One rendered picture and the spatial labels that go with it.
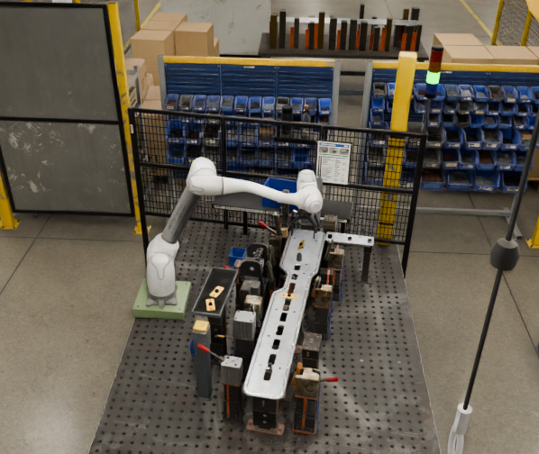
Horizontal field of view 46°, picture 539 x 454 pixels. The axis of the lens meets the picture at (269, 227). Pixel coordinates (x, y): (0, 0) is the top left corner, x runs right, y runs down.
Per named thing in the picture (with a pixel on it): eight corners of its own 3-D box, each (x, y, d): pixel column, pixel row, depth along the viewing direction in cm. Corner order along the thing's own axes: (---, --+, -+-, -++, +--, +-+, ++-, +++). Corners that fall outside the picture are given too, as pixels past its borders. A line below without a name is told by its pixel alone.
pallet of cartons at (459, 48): (522, 156, 709) (552, 34, 636) (547, 191, 641) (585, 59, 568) (415, 154, 709) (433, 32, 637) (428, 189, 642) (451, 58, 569)
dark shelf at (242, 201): (350, 223, 400) (350, 219, 398) (211, 208, 414) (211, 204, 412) (352, 205, 418) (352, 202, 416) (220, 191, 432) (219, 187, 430)
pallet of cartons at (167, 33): (205, 129, 760) (200, 41, 704) (139, 126, 767) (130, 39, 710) (221, 93, 861) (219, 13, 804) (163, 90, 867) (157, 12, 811)
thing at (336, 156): (349, 186, 410) (352, 142, 394) (314, 182, 414) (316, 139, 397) (349, 185, 412) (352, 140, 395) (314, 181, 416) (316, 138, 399)
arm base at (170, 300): (145, 311, 363) (144, 304, 360) (146, 287, 382) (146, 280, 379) (178, 310, 366) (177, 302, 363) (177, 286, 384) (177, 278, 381)
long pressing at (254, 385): (288, 402, 278) (288, 399, 277) (238, 394, 282) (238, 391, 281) (326, 232, 392) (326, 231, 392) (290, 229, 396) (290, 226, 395)
